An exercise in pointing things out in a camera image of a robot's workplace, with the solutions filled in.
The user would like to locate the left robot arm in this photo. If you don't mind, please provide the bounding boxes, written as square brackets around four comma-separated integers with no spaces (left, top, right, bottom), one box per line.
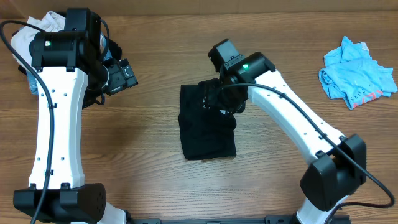
[8,8,137,223]

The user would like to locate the black folded garment under pile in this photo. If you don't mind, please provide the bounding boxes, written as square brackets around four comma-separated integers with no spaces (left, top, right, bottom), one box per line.
[103,40,122,61]

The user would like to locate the beige folded trousers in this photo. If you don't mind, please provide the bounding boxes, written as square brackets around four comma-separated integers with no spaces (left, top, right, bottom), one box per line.
[11,11,65,65]

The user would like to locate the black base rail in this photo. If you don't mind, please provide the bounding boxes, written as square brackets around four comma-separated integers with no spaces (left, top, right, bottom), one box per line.
[124,214,352,224]

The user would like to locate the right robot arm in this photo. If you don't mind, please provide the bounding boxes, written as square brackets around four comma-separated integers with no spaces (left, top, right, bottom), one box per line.
[203,39,366,223]

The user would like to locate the blue folded jeans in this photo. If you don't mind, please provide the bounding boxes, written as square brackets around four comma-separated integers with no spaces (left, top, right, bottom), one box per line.
[19,33,112,95]

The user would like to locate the black t-shirt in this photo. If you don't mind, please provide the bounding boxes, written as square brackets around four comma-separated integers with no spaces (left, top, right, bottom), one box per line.
[178,78,236,161]

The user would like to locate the light blue printed t-shirt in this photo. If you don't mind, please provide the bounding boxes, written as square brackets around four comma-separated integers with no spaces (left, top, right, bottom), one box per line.
[318,36,397,110]

